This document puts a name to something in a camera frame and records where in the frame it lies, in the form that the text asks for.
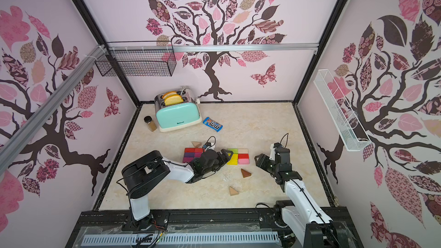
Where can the white slotted cable duct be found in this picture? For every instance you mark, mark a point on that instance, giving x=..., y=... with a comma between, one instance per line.
x=265, y=239

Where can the black wire wall basket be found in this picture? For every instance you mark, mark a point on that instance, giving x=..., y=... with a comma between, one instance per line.
x=149, y=60

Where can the light pink block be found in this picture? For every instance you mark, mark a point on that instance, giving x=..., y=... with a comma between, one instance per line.
x=243, y=161

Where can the orange toast slice back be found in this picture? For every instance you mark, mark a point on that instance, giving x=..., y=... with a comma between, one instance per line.
x=166, y=95

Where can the purple rectangular block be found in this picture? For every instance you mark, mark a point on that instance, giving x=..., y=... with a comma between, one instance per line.
x=189, y=155

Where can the light brown triangular block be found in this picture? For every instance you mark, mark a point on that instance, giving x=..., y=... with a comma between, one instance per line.
x=232, y=191

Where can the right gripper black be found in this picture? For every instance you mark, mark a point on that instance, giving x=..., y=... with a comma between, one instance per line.
x=266, y=164

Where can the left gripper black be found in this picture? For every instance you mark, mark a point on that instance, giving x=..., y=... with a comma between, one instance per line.
x=224, y=156

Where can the white wire wall shelf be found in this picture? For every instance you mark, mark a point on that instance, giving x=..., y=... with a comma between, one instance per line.
x=333, y=91

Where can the lime green block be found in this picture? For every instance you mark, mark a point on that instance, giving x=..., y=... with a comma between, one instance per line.
x=234, y=150

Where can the beige square wooden block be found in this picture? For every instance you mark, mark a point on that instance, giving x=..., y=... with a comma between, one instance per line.
x=243, y=151

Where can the beige triangular wooden block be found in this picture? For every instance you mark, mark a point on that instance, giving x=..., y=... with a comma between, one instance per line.
x=196, y=144

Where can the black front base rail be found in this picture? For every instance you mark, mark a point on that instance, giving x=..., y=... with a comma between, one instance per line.
x=264, y=217

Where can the left wall aluminium rail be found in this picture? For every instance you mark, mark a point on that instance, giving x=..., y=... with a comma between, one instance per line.
x=19, y=140

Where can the back wall aluminium rail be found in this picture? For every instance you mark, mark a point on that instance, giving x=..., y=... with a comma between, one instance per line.
x=219, y=48

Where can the blue candy packet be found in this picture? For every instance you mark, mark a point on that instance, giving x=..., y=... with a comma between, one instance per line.
x=212, y=124

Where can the yellow toast slice front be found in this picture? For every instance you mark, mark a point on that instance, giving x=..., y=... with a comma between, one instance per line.
x=173, y=99

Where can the red block group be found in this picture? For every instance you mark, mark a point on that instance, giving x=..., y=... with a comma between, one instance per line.
x=243, y=156

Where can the mint green toy toaster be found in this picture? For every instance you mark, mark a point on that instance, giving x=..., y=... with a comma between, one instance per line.
x=178, y=116

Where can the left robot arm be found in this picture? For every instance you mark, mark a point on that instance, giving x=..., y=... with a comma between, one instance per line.
x=143, y=175

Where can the dark brown triangular block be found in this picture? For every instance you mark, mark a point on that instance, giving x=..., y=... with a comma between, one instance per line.
x=245, y=174

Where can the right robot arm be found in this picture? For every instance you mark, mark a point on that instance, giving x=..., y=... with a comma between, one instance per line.
x=309, y=223

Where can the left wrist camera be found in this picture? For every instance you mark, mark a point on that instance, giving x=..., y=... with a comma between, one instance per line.
x=208, y=145

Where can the small brown spice jar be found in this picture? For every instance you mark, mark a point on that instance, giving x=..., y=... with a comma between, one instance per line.
x=150, y=123

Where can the magenta rectangular block front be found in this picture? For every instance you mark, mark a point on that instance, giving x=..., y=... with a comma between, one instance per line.
x=187, y=159

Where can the wall aluminium rail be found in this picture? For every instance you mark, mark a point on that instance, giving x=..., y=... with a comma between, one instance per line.
x=19, y=140
x=219, y=48

